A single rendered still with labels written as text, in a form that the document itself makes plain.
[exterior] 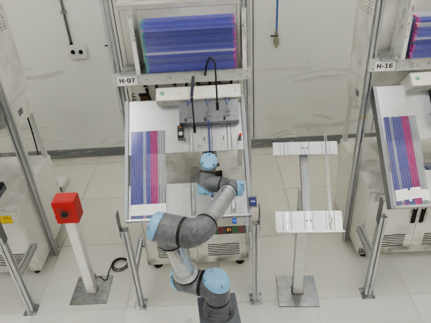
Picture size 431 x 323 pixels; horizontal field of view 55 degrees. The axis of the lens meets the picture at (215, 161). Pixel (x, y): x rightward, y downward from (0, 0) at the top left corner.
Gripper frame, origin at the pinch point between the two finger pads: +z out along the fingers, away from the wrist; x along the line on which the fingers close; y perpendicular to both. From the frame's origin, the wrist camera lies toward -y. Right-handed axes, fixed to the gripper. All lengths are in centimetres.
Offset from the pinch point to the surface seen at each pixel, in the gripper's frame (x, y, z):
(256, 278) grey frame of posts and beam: -23, -71, 34
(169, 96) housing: 22.1, 40.9, 14.7
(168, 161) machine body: 32, 5, 75
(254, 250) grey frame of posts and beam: -22, -51, 20
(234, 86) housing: -15.6, 44.4, 15.5
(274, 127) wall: -62, 35, 197
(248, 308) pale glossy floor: -18, -91, 40
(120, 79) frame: 49, 51, 11
